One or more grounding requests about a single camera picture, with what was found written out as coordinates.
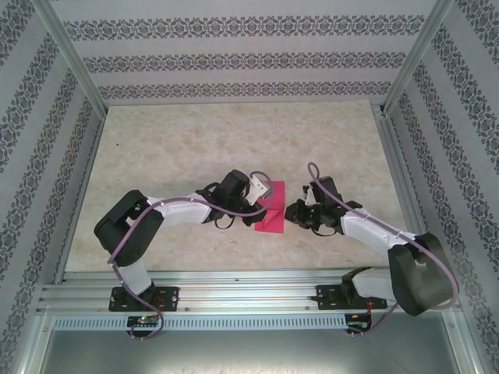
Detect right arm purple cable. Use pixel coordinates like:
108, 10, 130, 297
307, 161, 461, 340

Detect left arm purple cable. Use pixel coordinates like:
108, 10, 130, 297
107, 170, 276, 344

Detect aluminium frame post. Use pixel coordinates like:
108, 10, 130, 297
380, 0, 456, 117
33, 0, 109, 116

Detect slotted grey cable duct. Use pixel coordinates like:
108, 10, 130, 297
51, 314, 349, 331

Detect aluminium mounting rail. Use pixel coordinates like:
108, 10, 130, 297
37, 270, 458, 315

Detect pink cloth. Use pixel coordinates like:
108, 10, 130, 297
255, 181, 288, 235

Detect grey metal sheet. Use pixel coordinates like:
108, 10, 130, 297
23, 311, 480, 374

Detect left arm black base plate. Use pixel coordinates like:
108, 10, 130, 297
110, 286, 181, 312

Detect aluminium side rail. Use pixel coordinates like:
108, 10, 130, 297
53, 107, 109, 284
372, 104, 444, 281

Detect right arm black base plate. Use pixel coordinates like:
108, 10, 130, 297
316, 284, 388, 312

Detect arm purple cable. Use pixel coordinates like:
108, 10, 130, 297
307, 161, 461, 340
107, 170, 276, 344

